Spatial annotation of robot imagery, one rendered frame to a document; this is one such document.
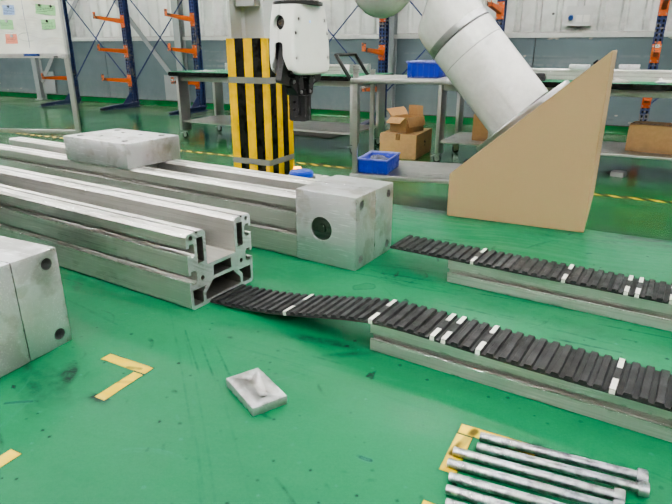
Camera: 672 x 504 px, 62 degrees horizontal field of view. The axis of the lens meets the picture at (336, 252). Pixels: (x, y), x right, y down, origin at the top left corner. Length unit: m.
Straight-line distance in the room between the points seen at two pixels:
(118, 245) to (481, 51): 0.67
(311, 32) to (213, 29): 9.58
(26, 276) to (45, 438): 0.15
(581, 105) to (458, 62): 0.25
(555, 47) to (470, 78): 7.14
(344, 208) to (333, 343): 0.21
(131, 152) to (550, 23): 7.50
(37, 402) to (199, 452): 0.15
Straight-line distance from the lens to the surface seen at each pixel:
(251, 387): 0.47
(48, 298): 0.57
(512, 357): 0.48
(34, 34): 6.28
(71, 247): 0.77
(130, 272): 0.68
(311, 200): 0.71
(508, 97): 1.03
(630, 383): 0.47
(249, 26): 4.09
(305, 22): 0.89
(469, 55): 1.04
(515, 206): 0.93
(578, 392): 0.47
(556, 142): 0.90
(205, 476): 0.40
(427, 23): 1.06
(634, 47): 8.10
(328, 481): 0.39
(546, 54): 8.18
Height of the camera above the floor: 1.04
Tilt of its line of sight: 20 degrees down
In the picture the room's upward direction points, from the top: straight up
